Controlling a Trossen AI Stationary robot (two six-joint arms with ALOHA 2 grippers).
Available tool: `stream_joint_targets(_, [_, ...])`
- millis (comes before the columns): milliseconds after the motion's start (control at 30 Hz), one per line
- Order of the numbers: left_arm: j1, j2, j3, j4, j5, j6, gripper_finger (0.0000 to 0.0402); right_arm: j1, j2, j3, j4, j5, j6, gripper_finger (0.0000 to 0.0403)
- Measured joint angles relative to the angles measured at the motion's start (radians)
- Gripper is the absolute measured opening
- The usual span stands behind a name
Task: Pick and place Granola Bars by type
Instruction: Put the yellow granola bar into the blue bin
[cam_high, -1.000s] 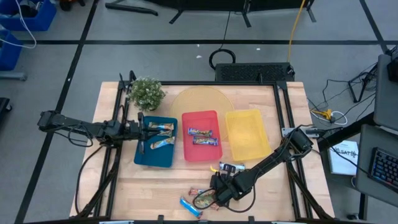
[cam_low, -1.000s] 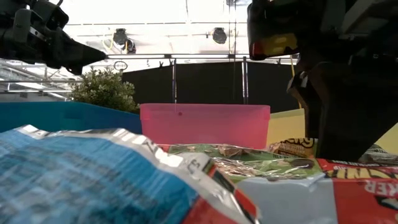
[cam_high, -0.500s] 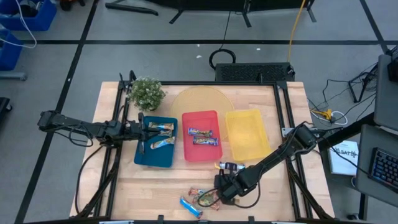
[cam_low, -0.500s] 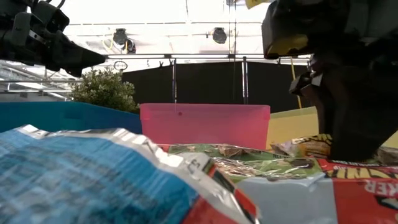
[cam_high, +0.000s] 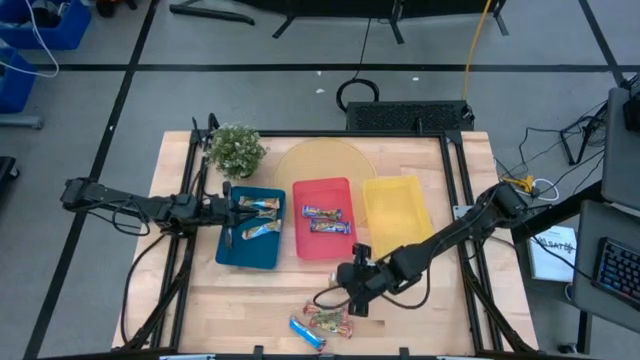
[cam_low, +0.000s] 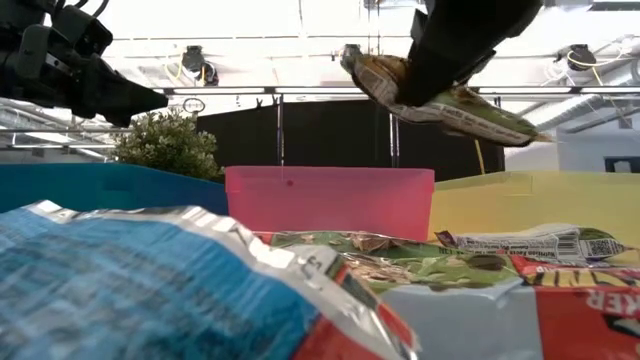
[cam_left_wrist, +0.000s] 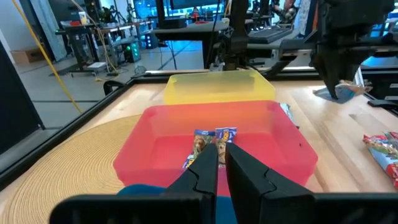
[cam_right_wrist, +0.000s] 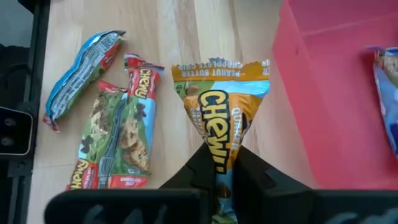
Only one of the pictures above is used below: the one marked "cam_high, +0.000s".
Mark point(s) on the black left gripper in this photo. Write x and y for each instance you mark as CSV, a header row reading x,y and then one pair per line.
x,y
212,212

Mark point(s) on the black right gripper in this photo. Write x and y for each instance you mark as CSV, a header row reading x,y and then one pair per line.
x,y
372,282

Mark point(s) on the granola bar dark wrapper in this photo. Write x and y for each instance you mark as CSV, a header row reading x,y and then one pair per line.
x,y
321,212
330,227

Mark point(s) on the granola bar blue wrapper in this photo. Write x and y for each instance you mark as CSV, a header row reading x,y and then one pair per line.
x,y
307,334

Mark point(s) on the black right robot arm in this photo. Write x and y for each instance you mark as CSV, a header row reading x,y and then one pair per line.
x,y
450,235

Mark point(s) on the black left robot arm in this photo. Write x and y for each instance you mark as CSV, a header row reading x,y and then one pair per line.
x,y
130,204

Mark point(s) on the blue plastic bin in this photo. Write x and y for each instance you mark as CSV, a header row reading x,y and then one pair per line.
x,y
250,252

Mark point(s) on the red plastic bin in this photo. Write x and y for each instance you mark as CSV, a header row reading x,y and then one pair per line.
x,y
320,245

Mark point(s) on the potted plant black pot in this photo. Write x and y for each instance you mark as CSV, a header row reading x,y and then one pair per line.
x,y
235,150

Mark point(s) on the yellow plastic bin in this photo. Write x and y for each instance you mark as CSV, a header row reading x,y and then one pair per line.
x,y
395,215

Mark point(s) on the round woven yellow placemat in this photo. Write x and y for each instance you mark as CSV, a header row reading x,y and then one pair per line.
x,y
325,160

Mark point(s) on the black perforated computer case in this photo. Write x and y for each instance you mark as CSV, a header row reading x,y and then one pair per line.
x,y
405,116

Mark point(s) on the white paper booklet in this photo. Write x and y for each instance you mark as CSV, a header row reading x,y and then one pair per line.
x,y
550,260

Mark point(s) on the grey desk top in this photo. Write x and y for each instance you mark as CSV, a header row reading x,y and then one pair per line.
x,y
587,230
620,165

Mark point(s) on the blue floor crate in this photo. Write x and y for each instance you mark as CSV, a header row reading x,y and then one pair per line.
x,y
75,30
15,85

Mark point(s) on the black partition screen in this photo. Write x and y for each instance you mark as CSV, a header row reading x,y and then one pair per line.
x,y
350,7

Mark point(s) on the backlit computer keyboard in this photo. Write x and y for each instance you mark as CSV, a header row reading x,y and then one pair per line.
x,y
620,272

